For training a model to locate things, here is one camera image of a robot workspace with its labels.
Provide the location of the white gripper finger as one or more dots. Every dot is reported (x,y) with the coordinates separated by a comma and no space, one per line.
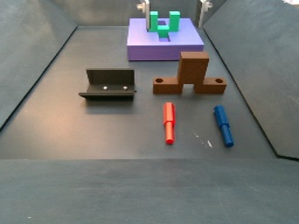
(206,5)
(144,7)

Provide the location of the brown T-shaped block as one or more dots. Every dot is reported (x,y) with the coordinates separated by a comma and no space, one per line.
(191,73)

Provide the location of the purple base board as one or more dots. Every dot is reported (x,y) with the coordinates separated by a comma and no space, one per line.
(145,47)

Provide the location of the green U-shaped block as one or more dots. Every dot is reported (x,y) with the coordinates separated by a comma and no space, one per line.
(163,29)

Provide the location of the red peg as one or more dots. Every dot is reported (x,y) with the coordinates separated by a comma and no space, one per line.
(168,122)

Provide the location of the blue peg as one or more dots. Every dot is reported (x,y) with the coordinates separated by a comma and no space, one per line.
(223,123)

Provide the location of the black angle bracket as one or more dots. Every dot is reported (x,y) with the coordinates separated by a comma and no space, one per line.
(109,83)

